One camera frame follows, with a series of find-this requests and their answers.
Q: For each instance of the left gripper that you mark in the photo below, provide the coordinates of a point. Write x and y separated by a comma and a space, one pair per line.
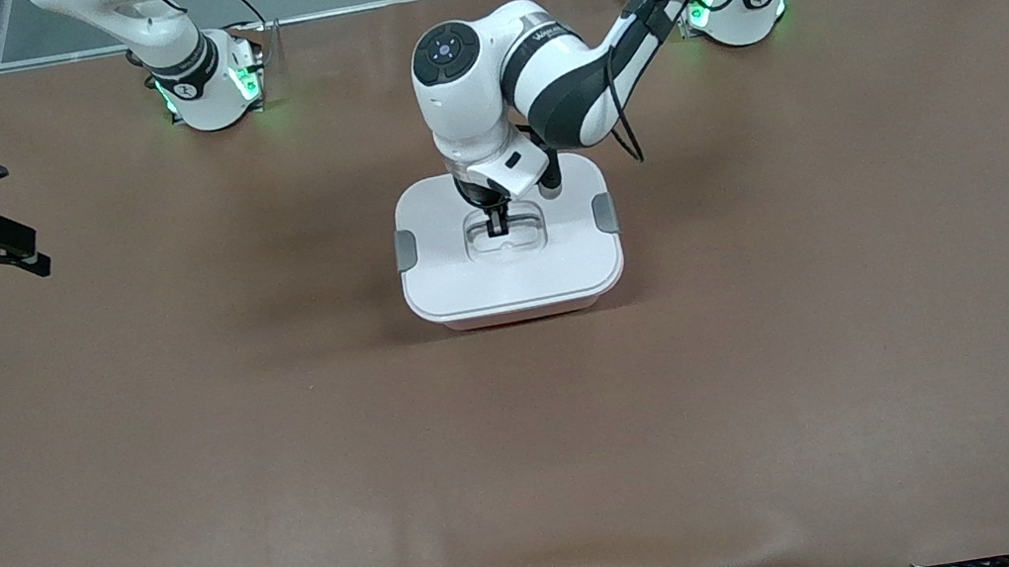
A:
478, 194

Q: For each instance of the white box lid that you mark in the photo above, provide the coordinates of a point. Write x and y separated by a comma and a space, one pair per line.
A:
454, 281

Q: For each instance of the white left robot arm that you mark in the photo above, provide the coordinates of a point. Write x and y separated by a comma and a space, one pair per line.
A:
554, 76

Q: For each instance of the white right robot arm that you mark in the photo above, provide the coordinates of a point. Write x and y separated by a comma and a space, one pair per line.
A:
197, 99

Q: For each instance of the grey box lid latch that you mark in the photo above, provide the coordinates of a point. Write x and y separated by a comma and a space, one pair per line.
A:
605, 213
407, 250

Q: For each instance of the brown table cover mat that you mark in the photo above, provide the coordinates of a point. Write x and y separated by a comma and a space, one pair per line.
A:
779, 382

